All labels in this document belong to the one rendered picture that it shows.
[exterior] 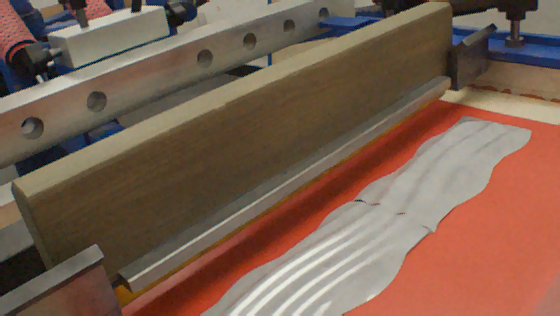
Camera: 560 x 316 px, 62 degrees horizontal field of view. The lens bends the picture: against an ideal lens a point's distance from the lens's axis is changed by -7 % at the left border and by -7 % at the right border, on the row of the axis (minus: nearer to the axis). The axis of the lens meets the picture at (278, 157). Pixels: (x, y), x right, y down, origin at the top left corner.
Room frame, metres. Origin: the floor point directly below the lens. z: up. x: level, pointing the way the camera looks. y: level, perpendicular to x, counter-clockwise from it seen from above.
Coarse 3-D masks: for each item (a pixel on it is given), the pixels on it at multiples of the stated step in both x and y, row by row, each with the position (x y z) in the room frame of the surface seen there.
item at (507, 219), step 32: (416, 128) 0.41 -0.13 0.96; (448, 128) 0.40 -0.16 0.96; (544, 128) 0.37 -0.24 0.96; (352, 160) 0.37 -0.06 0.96; (384, 160) 0.36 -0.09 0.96; (512, 160) 0.33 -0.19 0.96; (544, 160) 0.32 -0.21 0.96; (352, 192) 0.32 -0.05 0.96; (480, 192) 0.29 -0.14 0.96; (512, 192) 0.29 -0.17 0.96; (544, 192) 0.28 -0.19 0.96; (448, 224) 0.26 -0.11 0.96; (480, 224) 0.26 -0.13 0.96; (512, 224) 0.25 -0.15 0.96; (544, 224) 0.24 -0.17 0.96; (512, 256) 0.22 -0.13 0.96; (544, 256) 0.21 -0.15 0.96
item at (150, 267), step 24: (408, 96) 0.40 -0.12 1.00; (432, 96) 0.41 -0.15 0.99; (384, 120) 0.36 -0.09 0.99; (336, 144) 0.33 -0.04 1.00; (360, 144) 0.34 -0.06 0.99; (288, 168) 0.30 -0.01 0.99; (312, 168) 0.30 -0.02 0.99; (264, 192) 0.28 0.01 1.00; (288, 192) 0.28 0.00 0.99; (216, 216) 0.26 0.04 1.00; (240, 216) 0.26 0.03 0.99; (192, 240) 0.24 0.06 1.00; (216, 240) 0.24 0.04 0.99; (144, 264) 0.22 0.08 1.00; (168, 264) 0.22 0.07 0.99
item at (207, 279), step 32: (320, 192) 0.33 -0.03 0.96; (256, 224) 0.30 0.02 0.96; (288, 224) 0.29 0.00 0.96; (224, 256) 0.27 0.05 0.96; (256, 256) 0.26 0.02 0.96; (416, 256) 0.24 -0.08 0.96; (448, 256) 0.23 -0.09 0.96; (480, 256) 0.23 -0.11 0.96; (160, 288) 0.24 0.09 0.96; (192, 288) 0.24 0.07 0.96; (224, 288) 0.24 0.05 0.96; (416, 288) 0.21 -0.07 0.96; (448, 288) 0.20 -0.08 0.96; (480, 288) 0.20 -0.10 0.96; (512, 288) 0.19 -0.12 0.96
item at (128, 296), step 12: (420, 108) 0.44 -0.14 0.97; (384, 132) 0.39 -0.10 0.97; (348, 156) 0.36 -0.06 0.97; (312, 180) 0.33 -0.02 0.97; (276, 204) 0.31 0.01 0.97; (240, 228) 0.28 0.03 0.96; (204, 252) 0.26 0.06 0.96; (180, 264) 0.25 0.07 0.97; (168, 276) 0.24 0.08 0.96; (144, 288) 0.23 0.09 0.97; (120, 300) 0.22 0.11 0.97; (132, 300) 0.23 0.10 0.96
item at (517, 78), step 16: (496, 64) 0.47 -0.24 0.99; (512, 64) 0.46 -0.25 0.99; (528, 64) 0.45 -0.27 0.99; (480, 80) 0.49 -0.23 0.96; (496, 80) 0.47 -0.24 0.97; (512, 80) 0.46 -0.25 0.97; (528, 80) 0.45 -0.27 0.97; (544, 80) 0.43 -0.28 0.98; (528, 96) 0.45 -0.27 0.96; (544, 96) 0.43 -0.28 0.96; (0, 192) 0.35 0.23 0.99; (0, 208) 0.32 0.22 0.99; (16, 208) 0.33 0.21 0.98; (0, 224) 0.32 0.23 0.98
